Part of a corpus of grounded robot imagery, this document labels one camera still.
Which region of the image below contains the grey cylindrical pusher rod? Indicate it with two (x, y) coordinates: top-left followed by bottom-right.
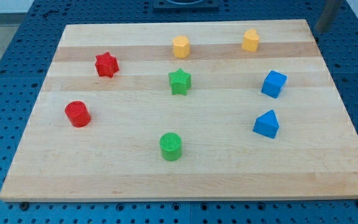
(314, 0), (343, 34)

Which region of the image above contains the blue cube block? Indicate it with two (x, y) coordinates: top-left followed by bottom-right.
(261, 70), (287, 98)

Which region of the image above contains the blue triangle block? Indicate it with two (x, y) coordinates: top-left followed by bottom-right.
(253, 110), (280, 139)

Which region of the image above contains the yellow heart block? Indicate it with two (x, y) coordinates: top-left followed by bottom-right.
(242, 29), (260, 52)

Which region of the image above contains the wooden board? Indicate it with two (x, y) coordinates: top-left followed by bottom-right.
(0, 19), (358, 202)

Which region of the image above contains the yellow hexagon block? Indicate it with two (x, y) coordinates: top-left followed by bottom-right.
(172, 35), (190, 58)

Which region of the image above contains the green star block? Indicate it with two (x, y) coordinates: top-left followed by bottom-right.
(168, 68), (191, 95)

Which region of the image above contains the green cylinder block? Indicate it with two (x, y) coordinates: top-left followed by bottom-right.
(159, 133), (182, 161)

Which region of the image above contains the red star block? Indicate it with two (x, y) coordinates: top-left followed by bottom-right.
(95, 52), (119, 78)

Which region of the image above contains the red cylinder block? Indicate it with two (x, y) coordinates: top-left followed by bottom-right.
(65, 101), (91, 128)

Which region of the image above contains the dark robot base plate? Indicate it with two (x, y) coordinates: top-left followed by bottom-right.
(153, 0), (220, 11)

